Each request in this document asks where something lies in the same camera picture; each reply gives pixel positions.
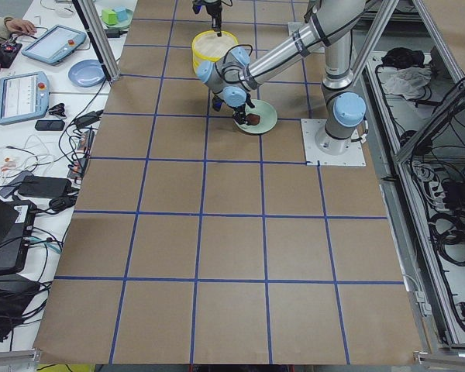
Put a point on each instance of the brown bun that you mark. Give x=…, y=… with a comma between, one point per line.
x=252, y=119

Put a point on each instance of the yellow steamer top layer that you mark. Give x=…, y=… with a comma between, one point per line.
x=209, y=45

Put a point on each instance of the person hand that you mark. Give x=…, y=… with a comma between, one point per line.
x=23, y=26

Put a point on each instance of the green plate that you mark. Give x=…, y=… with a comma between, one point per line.
x=268, y=118

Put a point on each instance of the blue foam cube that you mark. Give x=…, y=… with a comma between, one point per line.
x=120, y=14

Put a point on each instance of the green bowl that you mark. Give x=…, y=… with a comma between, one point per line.
x=123, y=25

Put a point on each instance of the green foam cube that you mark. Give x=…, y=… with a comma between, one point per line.
x=109, y=17

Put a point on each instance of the blue plate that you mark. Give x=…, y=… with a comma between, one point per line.
x=86, y=73

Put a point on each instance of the black power adapter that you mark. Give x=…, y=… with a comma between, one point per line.
x=87, y=119

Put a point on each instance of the upper teach pendant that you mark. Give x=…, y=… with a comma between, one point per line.
x=55, y=45

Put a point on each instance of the teach pendant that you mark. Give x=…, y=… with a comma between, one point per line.
x=55, y=45
x=24, y=97

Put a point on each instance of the white cloth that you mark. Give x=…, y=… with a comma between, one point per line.
x=409, y=83

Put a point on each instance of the black smartphone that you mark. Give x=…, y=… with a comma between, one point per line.
x=49, y=125

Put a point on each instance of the lower teach pendant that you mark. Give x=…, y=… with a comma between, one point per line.
x=24, y=97

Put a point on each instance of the large black power brick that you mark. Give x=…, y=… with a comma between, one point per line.
x=43, y=187

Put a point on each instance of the black laptop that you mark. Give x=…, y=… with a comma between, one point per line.
x=16, y=224

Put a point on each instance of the aluminium frame post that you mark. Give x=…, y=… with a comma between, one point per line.
x=92, y=24

